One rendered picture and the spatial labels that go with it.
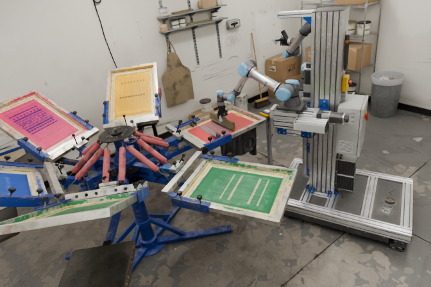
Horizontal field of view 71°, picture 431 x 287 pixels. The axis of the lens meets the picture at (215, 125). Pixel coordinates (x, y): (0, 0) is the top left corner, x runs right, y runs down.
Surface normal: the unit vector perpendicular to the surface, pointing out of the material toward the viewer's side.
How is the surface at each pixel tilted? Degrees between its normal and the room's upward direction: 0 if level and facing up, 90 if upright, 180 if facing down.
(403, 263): 0
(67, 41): 90
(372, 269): 0
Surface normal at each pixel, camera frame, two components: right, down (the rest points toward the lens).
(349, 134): -0.50, 0.44
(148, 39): 0.58, 0.29
